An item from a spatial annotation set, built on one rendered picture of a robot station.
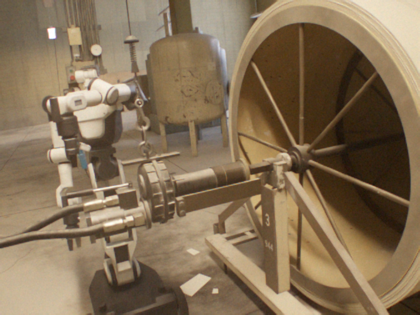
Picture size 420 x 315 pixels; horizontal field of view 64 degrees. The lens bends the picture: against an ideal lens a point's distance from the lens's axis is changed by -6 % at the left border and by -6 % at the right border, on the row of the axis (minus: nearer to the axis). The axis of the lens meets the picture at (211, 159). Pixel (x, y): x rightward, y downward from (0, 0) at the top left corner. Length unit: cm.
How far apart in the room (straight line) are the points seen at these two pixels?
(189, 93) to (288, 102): 357
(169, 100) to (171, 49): 88
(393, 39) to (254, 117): 145
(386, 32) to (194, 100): 499
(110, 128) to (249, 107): 111
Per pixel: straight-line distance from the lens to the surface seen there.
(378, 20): 149
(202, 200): 161
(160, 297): 215
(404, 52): 141
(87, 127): 190
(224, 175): 167
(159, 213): 153
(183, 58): 617
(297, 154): 190
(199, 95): 620
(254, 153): 269
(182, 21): 1072
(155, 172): 152
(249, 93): 255
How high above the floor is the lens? 140
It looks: 13 degrees down
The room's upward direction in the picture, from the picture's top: 6 degrees counter-clockwise
